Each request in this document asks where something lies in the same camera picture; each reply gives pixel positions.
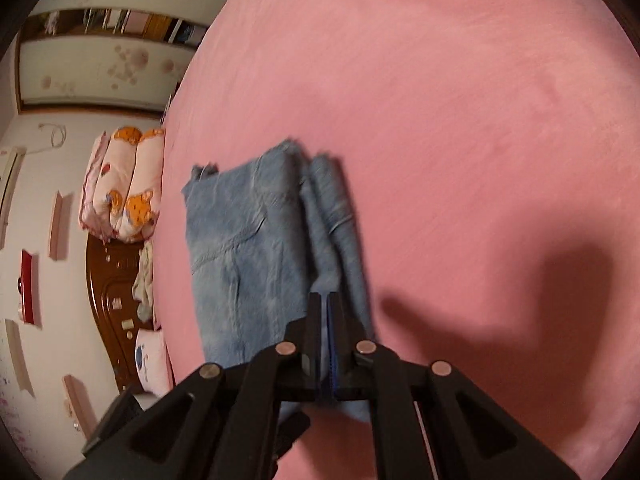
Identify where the pink bed sheet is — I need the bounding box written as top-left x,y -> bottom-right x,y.
149,0 -> 640,480

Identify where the brown wooden headboard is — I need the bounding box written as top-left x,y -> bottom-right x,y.
85,232 -> 157,395

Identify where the red wall shelf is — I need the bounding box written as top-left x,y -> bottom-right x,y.
18,249 -> 41,330

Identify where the paw print wardrobe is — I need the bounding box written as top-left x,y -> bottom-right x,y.
15,0 -> 263,117

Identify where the pale crumpled cloth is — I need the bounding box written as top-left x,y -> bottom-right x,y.
131,239 -> 158,322

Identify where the pink bear print quilt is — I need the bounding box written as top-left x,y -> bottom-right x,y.
78,126 -> 167,247

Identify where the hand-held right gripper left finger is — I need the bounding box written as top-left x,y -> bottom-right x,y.
65,291 -> 327,480

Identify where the blue denim jacket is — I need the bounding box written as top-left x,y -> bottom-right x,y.
181,138 -> 377,423

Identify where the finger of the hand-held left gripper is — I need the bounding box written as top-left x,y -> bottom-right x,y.
270,410 -> 312,463

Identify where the white wall shelf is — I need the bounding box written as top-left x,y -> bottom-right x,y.
0,146 -> 27,252

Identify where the row of stored clothes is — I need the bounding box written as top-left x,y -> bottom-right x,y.
44,7 -> 207,47

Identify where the pale printed pillow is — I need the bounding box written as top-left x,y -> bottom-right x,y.
134,328 -> 174,395

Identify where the white wall cord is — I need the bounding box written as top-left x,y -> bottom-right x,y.
39,123 -> 68,152

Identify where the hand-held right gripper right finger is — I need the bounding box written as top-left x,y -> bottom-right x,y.
326,290 -> 582,480

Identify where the pink wall shelf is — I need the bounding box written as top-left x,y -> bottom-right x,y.
48,191 -> 72,262
62,374 -> 97,438

